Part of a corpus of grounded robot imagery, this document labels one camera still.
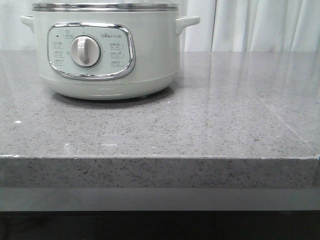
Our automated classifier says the pale green electric cooking pot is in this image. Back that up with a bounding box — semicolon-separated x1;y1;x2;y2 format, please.
31;8;200;100

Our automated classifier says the white pleated curtain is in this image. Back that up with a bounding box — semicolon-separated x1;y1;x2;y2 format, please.
0;0;320;52

